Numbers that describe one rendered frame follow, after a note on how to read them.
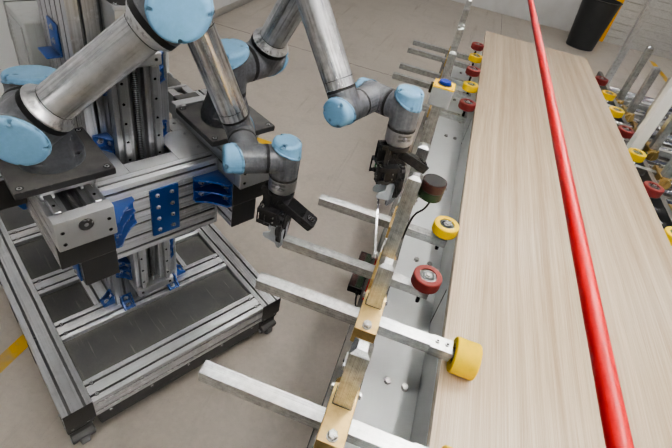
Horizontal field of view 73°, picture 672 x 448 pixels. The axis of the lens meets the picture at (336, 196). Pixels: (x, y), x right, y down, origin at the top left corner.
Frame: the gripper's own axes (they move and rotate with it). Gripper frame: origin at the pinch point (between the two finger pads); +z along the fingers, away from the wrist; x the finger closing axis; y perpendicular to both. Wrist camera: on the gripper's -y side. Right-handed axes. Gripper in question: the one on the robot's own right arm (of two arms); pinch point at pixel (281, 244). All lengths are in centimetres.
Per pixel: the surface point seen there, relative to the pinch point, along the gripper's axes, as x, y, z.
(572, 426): 29, -78, -7
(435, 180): -3.9, -35.2, -34.8
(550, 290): -11, -76, -7
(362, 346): 46, -30, -31
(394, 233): -2.2, -30.0, -16.1
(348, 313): 26.3, -25.8, -13.4
